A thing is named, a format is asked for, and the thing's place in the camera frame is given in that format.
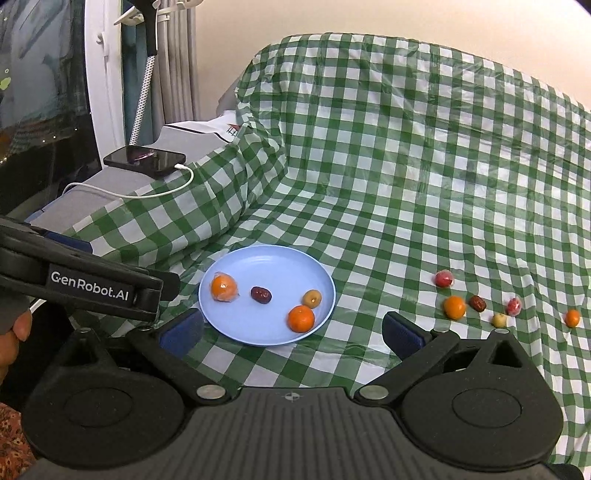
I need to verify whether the bare orange mandarin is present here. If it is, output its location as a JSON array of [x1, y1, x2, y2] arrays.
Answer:
[[443, 296, 467, 321]]

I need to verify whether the red plum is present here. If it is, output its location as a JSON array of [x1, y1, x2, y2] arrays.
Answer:
[[434, 270, 455, 289], [506, 297, 523, 317]]

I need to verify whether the small yellow longan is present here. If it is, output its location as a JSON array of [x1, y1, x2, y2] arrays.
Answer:
[[491, 313, 508, 329]]

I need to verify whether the orange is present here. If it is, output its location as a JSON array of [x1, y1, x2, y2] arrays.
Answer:
[[209, 272, 238, 302]]

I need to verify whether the dark red jujube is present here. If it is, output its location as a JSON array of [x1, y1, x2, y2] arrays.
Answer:
[[469, 295, 487, 313], [250, 286, 273, 305]]

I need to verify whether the yellow longan fruit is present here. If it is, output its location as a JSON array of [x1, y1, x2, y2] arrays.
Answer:
[[301, 290, 322, 309]]

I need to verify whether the small orange mandarin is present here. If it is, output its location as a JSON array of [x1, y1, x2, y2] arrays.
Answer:
[[287, 305, 315, 333]]

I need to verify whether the small orange kumquat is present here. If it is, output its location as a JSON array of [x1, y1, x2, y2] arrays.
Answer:
[[565, 309, 581, 328]]

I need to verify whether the person's left hand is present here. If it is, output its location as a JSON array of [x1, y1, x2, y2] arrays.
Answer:
[[0, 310, 32, 383]]

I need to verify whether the grey sofa armrest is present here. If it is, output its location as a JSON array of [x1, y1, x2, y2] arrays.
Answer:
[[26, 125, 228, 233]]

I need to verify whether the light blue round plate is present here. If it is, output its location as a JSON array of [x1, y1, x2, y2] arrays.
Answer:
[[198, 245, 337, 347]]

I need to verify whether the black smartphone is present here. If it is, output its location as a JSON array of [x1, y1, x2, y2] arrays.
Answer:
[[103, 145, 186, 179]]

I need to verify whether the green white checkered cloth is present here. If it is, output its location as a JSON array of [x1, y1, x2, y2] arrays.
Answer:
[[69, 34, 590, 470]]

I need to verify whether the floral patterned clothing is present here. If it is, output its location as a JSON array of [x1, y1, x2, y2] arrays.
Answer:
[[0, 404, 35, 480]]

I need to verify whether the grey curtain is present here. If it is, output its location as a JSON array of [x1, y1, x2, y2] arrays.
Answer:
[[151, 1, 199, 134]]

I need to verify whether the white paper with red print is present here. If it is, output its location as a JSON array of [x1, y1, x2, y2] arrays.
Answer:
[[166, 110, 239, 143]]

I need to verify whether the white charging cable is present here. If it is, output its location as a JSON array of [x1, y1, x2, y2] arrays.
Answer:
[[61, 163, 195, 200]]

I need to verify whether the white door frame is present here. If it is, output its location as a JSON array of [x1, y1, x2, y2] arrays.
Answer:
[[84, 0, 126, 161]]

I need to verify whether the braided black white cable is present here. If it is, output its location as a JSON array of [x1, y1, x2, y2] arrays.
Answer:
[[128, 0, 160, 146]]

